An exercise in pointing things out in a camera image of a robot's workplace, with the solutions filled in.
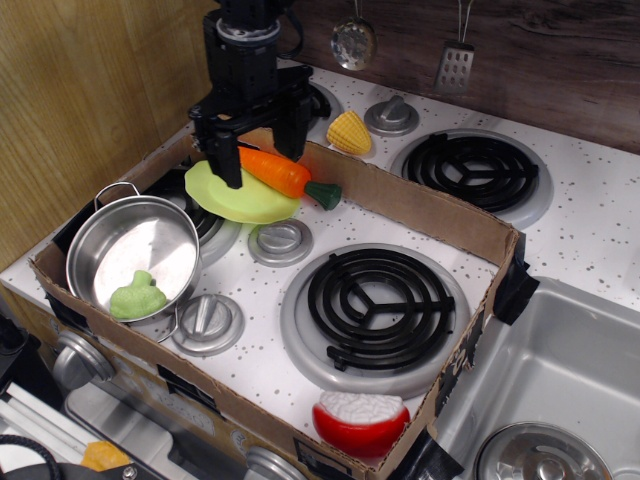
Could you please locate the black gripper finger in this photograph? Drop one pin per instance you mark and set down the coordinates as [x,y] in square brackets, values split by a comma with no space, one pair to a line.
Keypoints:
[220,146]
[291,126]

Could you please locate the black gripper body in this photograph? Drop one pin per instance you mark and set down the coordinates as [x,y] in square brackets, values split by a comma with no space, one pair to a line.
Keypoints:
[241,44]

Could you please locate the orange toy carrot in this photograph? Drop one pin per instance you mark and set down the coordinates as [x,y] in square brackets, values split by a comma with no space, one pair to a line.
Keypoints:
[288,177]

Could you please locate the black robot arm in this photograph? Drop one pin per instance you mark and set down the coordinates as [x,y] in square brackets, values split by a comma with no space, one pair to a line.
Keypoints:
[291,40]

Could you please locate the light green plastic plate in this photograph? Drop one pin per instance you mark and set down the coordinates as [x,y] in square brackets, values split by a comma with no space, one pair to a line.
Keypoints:
[253,203]

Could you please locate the yellow toy corn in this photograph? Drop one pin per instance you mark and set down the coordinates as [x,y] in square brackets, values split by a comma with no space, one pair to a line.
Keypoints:
[349,134]

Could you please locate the front left black burner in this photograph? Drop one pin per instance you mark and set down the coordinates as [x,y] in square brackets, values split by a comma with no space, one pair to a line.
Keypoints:
[210,232]

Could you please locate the hanging slotted spoon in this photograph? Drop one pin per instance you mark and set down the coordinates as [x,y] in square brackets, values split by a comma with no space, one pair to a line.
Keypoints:
[353,41]

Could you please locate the silver knob back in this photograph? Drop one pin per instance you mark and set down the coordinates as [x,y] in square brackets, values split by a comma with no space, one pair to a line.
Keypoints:
[391,118]

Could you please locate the silver knob centre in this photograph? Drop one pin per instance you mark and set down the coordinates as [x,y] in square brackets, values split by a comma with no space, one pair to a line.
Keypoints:
[280,244]

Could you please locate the silver metal pot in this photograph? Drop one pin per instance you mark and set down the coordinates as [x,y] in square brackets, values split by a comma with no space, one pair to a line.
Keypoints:
[135,240]

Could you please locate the hanging metal spatula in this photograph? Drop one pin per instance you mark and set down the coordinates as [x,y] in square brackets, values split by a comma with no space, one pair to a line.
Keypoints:
[454,69]

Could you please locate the green toy vegetable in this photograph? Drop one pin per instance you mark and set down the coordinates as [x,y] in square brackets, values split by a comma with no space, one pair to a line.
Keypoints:
[139,299]

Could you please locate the silver knob front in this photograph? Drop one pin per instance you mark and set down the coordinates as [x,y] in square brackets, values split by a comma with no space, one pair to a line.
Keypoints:
[208,325]

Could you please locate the front right black burner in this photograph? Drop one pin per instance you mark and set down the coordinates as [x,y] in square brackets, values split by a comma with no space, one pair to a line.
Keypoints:
[374,319]

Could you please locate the back right black burner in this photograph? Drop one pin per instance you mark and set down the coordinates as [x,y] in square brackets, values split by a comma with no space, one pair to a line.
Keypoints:
[489,170]

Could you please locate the silver oven knob left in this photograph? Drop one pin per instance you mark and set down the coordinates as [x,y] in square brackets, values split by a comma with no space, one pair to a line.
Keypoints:
[78,362]

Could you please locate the silver oven knob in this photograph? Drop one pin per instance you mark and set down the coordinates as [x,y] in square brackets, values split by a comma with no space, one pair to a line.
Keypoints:
[263,464]
[78,362]

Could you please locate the red bowl of rice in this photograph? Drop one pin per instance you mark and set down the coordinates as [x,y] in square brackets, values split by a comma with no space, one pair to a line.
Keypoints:
[360,425]

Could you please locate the silver oven knob bottom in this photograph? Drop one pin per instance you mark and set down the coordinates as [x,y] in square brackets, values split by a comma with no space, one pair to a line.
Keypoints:
[263,464]

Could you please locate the orange yellow toy piece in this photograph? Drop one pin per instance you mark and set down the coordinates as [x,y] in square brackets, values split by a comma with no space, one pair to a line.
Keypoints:
[102,455]

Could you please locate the silver sink basin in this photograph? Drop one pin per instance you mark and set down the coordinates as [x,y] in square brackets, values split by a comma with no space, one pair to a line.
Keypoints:
[571,360]

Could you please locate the silver pot lid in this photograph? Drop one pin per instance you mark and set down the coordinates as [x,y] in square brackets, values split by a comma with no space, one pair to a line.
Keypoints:
[529,450]

